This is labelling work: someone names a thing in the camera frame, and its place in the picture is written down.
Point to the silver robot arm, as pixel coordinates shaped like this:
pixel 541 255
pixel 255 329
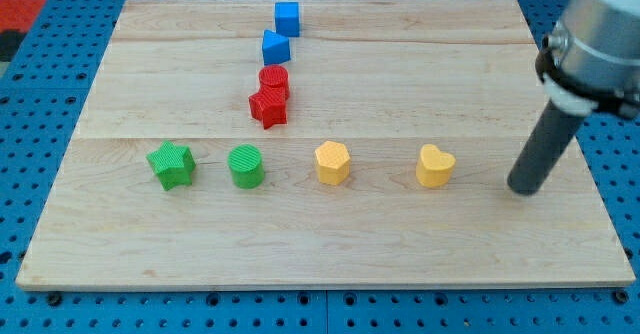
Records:
pixel 590 60

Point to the green cylinder block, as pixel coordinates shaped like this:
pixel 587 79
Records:
pixel 246 166

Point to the yellow heart block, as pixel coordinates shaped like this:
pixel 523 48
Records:
pixel 434 167

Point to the green star block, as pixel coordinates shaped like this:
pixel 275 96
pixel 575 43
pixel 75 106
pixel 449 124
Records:
pixel 172 165

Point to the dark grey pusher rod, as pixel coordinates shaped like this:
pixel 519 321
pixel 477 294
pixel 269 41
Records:
pixel 552 134

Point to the yellow hexagon block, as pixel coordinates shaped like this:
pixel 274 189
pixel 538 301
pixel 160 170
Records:
pixel 332 162

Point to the blue triangle block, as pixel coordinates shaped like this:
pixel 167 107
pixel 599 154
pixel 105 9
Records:
pixel 275 48

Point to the red star block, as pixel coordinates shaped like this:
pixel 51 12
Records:
pixel 268 106

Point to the red cylinder block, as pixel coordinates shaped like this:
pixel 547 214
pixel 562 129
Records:
pixel 274 76

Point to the wooden board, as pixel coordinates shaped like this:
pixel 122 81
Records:
pixel 383 77

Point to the blue cube block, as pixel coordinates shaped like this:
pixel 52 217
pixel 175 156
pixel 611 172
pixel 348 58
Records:
pixel 287 18

